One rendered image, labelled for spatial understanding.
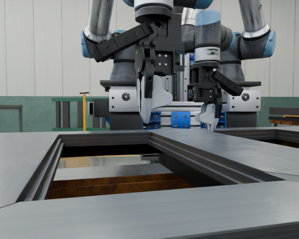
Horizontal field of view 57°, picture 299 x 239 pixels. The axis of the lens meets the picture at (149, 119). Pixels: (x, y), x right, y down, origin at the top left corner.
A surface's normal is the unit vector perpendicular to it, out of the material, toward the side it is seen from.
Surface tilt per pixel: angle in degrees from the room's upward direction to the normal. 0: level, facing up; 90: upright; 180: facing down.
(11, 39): 90
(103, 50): 90
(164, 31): 90
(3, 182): 0
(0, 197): 0
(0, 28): 90
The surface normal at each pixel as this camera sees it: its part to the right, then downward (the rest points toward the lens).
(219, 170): -0.97, 0.01
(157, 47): 0.25, 0.04
